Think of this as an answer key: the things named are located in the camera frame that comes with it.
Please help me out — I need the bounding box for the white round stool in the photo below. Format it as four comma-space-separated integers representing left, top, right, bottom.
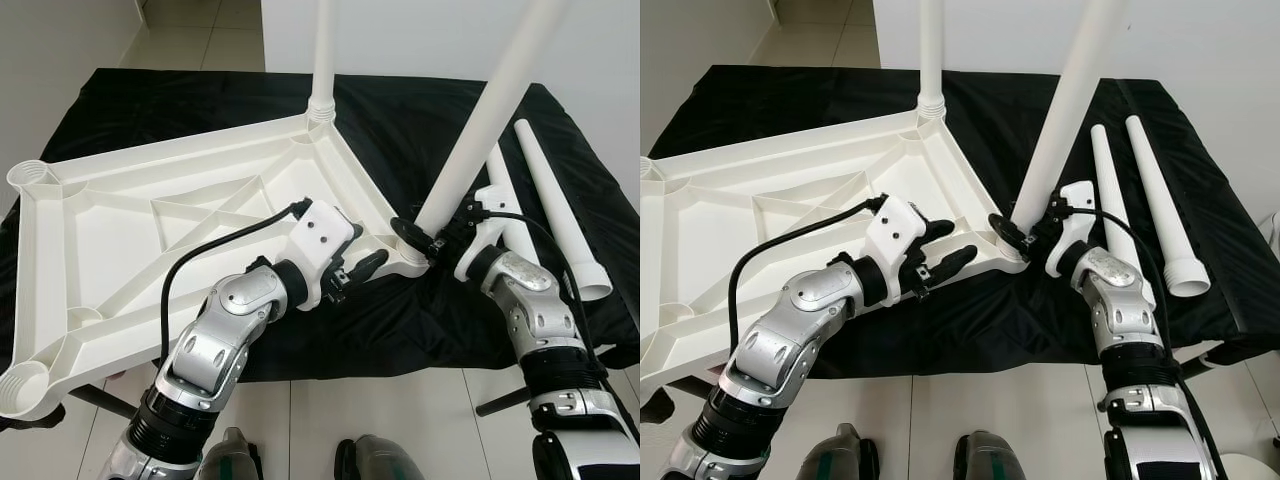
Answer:
1215, 455, 1280, 480

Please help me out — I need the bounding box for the grey robot foot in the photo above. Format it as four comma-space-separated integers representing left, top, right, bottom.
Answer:
198, 428, 263, 480
800, 425, 881, 480
335, 435, 426, 480
952, 430, 1036, 480

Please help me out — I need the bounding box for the white plastic children table top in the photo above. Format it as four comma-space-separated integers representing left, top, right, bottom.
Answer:
0, 112, 431, 421
640, 108, 1029, 411

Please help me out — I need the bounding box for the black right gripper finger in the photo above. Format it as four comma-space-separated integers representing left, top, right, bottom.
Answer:
987, 211, 1031, 248
389, 214, 435, 253

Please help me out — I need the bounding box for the grey robot left foot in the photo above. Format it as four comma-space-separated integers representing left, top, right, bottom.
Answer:
198, 428, 263, 480
800, 425, 881, 480

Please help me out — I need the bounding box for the grey robot right foot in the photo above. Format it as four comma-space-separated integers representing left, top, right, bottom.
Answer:
335, 435, 426, 480
952, 430, 1036, 480

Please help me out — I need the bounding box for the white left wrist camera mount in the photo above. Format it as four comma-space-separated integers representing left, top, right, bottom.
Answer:
290, 198, 359, 306
865, 193, 931, 301

